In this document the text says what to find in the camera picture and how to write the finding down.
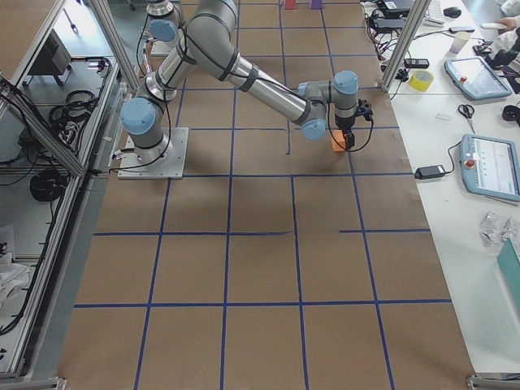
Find teach pendant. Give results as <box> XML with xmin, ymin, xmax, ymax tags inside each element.
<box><xmin>444</xmin><ymin>57</ymin><xmax>512</xmax><ymax>101</ymax></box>
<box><xmin>459</xmin><ymin>134</ymin><xmax>519</xmax><ymax>202</ymax></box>

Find yellow tape roll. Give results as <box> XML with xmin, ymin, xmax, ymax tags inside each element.
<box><xmin>409</xmin><ymin>69</ymin><xmax>434</xmax><ymax>92</ymax></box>

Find aluminium frame post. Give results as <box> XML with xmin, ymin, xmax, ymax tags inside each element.
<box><xmin>380</xmin><ymin>0</ymin><xmax>431</xmax><ymax>93</ymax></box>

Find black power brick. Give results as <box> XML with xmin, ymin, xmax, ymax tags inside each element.
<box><xmin>414</xmin><ymin>164</ymin><xmax>451</xmax><ymax>180</ymax></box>

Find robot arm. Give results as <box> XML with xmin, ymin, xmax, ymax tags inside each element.
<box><xmin>120</xmin><ymin>1</ymin><xmax>360</xmax><ymax>167</ymax></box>

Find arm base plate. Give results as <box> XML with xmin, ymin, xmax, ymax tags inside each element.
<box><xmin>117</xmin><ymin>127</ymin><xmax>189</xmax><ymax>180</ymax></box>

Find pink foam block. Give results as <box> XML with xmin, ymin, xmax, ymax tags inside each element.
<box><xmin>284</xmin><ymin>0</ymin><xmax>297</xmax><ymax>10</ymax></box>

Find orange foam block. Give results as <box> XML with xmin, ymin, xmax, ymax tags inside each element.
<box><xmin>331</xmin><ymin>130</ymin><xmax>346</xmax><ymax>153</ymax></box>

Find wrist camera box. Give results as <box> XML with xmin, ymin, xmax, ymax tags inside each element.
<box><xmin>356</xmin><ymin>99</ymin><xmax>373</xmax><ymax>122</ymax></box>

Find far teach pendant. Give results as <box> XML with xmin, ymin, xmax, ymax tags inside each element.
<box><xmin>444</xmin><ymin>57</ymin><xmax>512</xmax><ymax>101</ymax></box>

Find near teach pendant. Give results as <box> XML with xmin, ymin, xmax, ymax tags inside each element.
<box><xmin>459</xmin><ymin>134</ymin><xmax>519</xmax><ymax>202</ymax></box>

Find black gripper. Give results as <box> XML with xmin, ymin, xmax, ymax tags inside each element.
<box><xmin>334</xmin><ymin>108</ymin><xmax>356</xmax><ymax>150</ymax></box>

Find white paper cup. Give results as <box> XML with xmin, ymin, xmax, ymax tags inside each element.
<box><xmin>449</xmin><ymin>31</ymin><xmax>471</xmax><ymax>54</ymax></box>

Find black scissors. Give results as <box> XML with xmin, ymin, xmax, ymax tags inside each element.
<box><xmin>457</xmin><ymin>104</ymin><xmax>476</xmax><ymax>134</ymax></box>

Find purple foam block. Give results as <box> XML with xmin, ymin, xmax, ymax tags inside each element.
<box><xmin>309</xmin><ymin>0</ymin><xmax>323</xmax><ymax>10</ymax></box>

